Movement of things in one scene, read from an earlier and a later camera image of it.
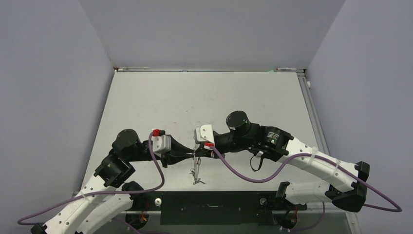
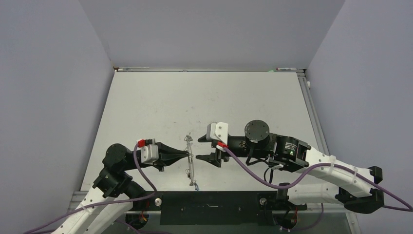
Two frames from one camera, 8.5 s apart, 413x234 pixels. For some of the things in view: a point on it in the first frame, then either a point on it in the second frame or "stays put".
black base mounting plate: [214, 207] stays put
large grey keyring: [195, 172] → [190, 173]
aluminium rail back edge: [146, 69] stays put
